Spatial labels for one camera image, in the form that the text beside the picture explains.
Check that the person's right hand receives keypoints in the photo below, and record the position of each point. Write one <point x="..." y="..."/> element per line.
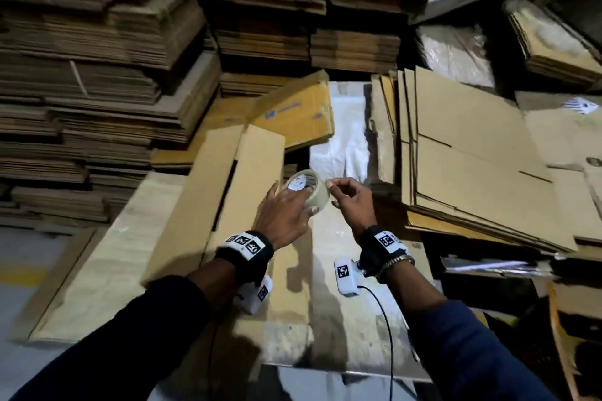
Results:
<point x="355" y="203"/>

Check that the person's left hand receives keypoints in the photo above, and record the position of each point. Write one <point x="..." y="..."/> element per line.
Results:
<point x="282" y="217"/>

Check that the clear tape roll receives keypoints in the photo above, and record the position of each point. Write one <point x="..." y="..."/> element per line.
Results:
<point x="308" y="187"/>

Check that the brown cardboard box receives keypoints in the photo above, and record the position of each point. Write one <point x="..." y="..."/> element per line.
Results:
<point x="52" y="288"/>
<point x="188" y="208"/>

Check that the person's right forearm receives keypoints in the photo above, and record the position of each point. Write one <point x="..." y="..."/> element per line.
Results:
<point x="461" y="349"/>

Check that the person's left forearm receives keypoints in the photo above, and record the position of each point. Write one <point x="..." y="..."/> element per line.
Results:
<point x="122" y="349"/>

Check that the pile of brown cartons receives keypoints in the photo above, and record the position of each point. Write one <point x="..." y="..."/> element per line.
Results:
<point x="489" y="161"/>

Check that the stacks of flat cardboard bundles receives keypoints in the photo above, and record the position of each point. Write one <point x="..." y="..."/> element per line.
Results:
<point x="94" y="67"/>

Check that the white plastic sack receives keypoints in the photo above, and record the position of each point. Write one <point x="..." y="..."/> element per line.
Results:
<point x="340" y="142"/>

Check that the plywood work board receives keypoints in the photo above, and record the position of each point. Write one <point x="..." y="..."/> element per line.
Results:
<point x="113" y="264"/>

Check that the clear plastic sheet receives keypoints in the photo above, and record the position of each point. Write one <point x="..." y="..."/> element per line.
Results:
<point x="456" y="53"/>

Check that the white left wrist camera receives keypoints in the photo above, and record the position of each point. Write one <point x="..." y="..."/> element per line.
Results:
<point x="252" y="294"/>

